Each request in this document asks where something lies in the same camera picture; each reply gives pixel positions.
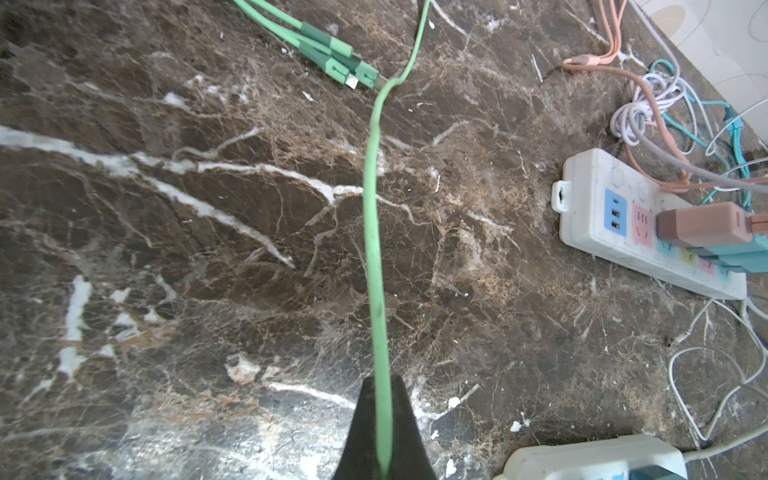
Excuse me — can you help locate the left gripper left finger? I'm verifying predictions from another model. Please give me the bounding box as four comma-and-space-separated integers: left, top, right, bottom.
332, 377, 380, 480

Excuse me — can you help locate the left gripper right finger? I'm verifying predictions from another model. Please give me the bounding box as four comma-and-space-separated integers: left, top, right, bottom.
389, 375, 437, 480

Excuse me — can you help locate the short blue power strip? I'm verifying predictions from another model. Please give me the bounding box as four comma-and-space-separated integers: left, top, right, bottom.
497, 434, 688, 480

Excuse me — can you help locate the long multicolour power strip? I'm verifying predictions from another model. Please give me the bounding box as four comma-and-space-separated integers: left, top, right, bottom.
551, 148, 747, 301

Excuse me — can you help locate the teal charger with white cable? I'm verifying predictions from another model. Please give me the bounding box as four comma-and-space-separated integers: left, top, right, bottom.
704, 104, 767, 273

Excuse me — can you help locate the pink charger cube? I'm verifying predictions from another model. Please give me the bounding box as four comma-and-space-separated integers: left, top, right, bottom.
560, 0, 768, 248

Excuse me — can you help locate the light green charger cube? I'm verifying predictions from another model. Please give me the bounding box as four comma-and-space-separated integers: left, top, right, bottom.
236, 1, 431, 479

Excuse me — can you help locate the teal charger cube front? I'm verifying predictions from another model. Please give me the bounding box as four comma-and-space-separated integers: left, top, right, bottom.
691, 234, 767, 257

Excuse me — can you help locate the teal charger cube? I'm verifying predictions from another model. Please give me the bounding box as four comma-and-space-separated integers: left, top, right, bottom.
605, 295, 767, 479
691, 234, 767, 257

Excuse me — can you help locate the white power strip cord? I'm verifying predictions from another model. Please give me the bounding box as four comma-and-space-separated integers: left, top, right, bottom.
682, 419, 768, 464

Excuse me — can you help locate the white lilac coiled cable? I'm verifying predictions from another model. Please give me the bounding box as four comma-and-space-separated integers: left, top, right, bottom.
608, 0, 768, 196

